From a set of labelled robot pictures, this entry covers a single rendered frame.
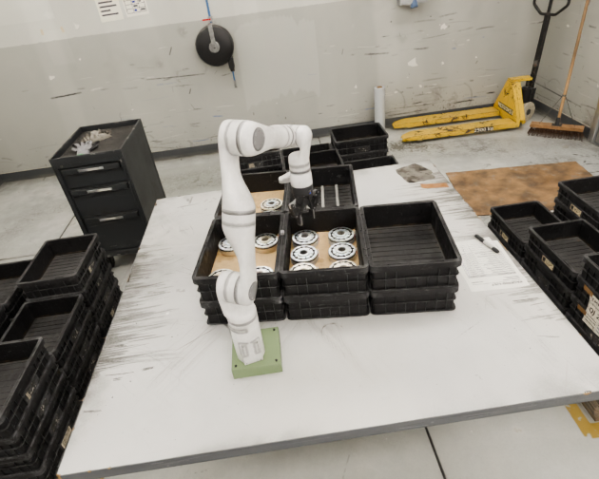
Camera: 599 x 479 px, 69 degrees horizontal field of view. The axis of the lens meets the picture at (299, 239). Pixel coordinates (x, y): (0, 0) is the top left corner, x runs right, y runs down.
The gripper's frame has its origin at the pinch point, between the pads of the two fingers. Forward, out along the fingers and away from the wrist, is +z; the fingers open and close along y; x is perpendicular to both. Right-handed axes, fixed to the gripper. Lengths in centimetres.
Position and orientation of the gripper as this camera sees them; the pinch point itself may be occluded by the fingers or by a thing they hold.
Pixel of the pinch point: (305, 218)
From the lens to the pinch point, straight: 158.2
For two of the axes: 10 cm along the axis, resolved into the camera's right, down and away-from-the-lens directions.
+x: -6.9, -3.4, 6.4
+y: 7.2, -4.6, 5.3
